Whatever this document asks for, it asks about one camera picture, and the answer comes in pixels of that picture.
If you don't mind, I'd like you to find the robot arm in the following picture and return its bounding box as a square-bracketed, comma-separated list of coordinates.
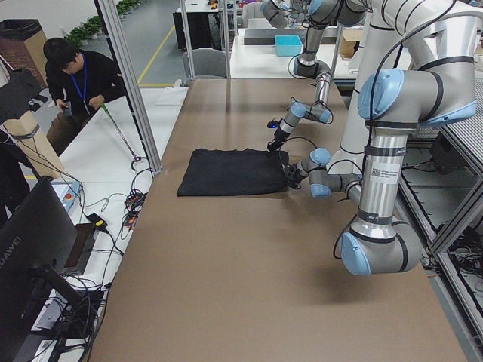
[267, 1, 482, 275]
[267, 1, 366, 152]

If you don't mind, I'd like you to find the black t-shirt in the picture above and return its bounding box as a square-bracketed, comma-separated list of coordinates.
[177, 149, 289, 196]

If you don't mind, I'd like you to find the grey fabric chair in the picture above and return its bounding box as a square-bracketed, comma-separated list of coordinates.
[192, 48, 227, 78]

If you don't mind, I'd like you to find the black Huawei monitor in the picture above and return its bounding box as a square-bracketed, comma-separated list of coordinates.
[1, 177, 103, 361]

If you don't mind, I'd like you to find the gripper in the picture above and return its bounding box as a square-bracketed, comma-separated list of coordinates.
[267, 118, 293, 152]
[283, 164, 304, 189]

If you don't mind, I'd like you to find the black power strip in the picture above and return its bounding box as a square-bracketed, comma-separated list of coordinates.
[122, 189, 147, 229]

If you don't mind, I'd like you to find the seated person in black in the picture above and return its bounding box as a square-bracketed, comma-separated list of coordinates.
[43, 38, 125, 155]

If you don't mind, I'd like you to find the aluminium frame post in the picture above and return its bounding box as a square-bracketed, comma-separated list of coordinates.
[94, 1, 162, 176]

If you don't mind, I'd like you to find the teach pendant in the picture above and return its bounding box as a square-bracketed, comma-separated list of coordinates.
[51, 180, 80, 212]

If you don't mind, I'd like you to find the cardboard box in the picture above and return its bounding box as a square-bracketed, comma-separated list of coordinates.
[339, 29, 363, 59]

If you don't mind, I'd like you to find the light blue plastic box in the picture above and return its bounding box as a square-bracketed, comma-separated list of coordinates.
[274, 35, 303, 57]

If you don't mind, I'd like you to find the reacher grabber tool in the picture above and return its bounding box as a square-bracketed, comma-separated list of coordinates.
[101, 103, 147, 170]

